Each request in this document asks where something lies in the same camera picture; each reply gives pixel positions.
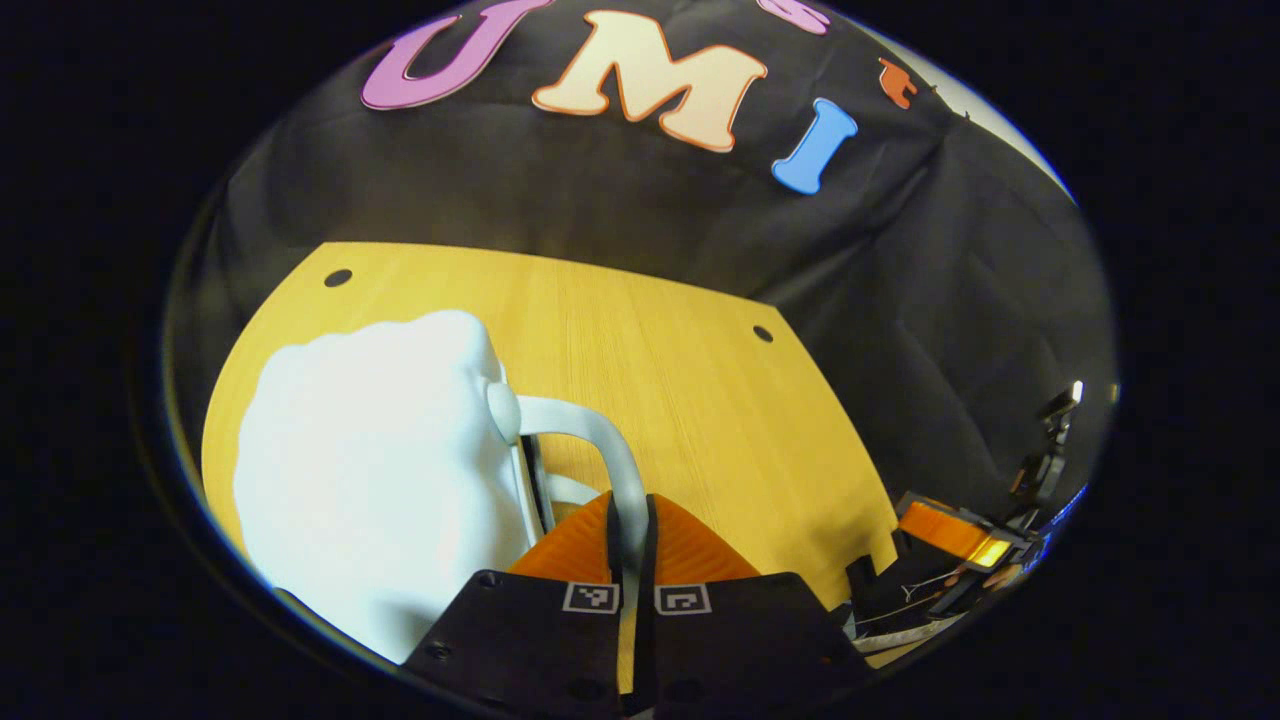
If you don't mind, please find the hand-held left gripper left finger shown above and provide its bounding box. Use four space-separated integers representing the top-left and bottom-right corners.
400 490 628 716

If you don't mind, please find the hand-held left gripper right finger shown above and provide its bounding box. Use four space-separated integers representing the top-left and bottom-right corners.
635 492 876 716

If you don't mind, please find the light blue suitcase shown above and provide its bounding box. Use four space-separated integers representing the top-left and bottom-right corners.
233 308 651 666

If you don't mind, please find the black tripod stand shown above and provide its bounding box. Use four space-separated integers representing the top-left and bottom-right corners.
1008 378 1089 531

